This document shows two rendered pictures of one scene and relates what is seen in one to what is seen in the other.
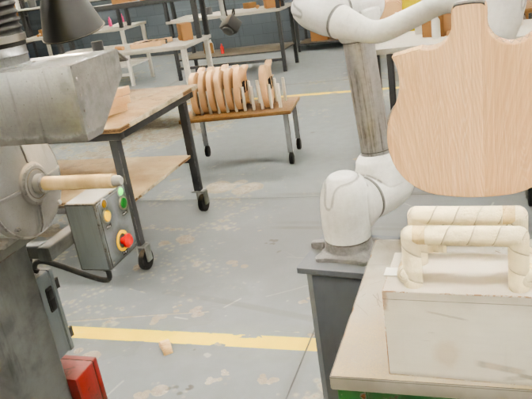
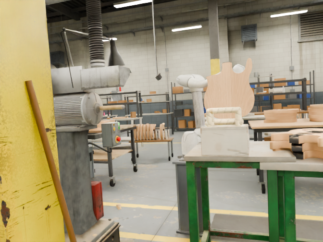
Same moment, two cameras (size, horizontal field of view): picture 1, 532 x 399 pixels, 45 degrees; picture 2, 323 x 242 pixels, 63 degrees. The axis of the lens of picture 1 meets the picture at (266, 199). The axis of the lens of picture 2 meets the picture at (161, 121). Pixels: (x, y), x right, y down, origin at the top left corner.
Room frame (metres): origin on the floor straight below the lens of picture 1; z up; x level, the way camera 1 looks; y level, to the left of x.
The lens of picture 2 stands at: (-0.59, 0.13, 1.25)
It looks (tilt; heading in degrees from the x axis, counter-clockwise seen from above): 4 degrees down; 357
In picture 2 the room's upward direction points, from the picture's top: 3 degrees counter-clockwise
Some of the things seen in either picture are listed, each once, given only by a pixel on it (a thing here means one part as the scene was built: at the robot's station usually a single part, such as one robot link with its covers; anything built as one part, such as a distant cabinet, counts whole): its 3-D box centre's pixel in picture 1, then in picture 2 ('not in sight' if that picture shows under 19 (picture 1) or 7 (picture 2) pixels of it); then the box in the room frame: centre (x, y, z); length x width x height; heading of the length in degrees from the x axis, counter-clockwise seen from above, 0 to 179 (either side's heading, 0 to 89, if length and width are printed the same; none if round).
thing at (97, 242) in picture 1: (79, 239); (103, 138); (1.70, 0.54, 0.99); 0.24 x 0.21 x 0.26; 70
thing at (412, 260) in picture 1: (412, 260); (208, 118); (0.98, -0.23, 1.15); 0.03 x 0.03 x 0.09
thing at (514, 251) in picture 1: (518, 262); (238, 117); (0.91, -0.38, 1.15); 0.03 x 0.03 x 0.09
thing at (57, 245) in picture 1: (64, 239); (99, 135); (1.64, 0.56, 1.02); 0.19 x 0.04 x 0.04; 160
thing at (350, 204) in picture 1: (346, 204); (190, 142); (1.95, -0.26, 0.87); 0.18 x 0.16 x 0.22; 129
